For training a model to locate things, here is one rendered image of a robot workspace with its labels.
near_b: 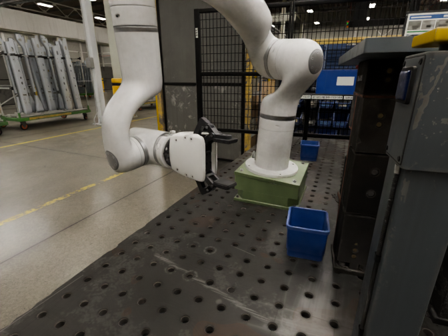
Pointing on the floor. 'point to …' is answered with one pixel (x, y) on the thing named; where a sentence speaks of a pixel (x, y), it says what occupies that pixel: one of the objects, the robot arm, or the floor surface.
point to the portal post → (93, 59)
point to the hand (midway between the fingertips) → (229, 163)
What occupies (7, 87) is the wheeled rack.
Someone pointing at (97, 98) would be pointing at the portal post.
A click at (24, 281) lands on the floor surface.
